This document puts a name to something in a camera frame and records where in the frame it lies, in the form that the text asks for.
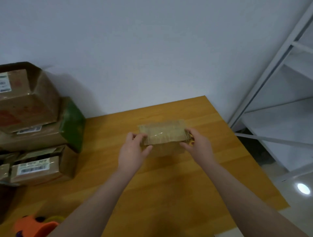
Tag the grey metal frame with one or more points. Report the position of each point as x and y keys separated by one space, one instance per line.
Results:
x=274 y=68

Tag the person's right forearm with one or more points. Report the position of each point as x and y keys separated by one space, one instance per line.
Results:
x=249 y=200

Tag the person's left forearm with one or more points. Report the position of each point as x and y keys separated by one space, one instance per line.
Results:
x=88 y=210

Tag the person's right hand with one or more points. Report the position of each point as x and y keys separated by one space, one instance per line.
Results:
x=200 y=146

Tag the wooden table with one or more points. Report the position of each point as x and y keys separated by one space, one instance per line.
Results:
x=171 y=195

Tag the person's left hand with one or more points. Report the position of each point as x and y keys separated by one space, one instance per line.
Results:
x=131 y=156

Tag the small brown cardboard box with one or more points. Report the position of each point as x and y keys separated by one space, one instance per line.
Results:
x=164 y=133

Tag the blue orange tape dispenser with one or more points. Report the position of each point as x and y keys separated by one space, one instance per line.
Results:
x=34 y=227

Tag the stack of cardboard boxes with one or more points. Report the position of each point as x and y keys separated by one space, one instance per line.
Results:
x=29 y=97

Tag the squat red-printed cardboard box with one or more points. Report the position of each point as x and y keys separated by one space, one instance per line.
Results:
x=63 y=163

